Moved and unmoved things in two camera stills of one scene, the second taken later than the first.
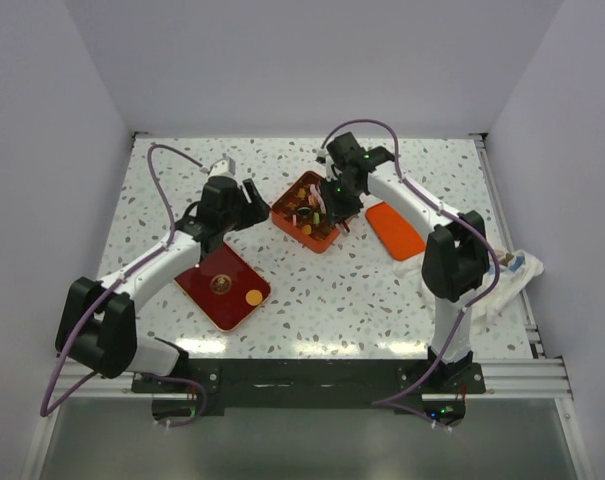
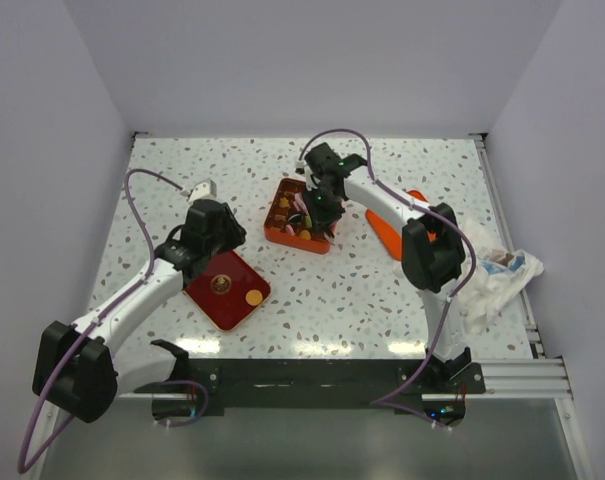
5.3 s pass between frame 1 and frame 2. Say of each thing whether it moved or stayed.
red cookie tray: stayed
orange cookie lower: stayed
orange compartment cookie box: moved
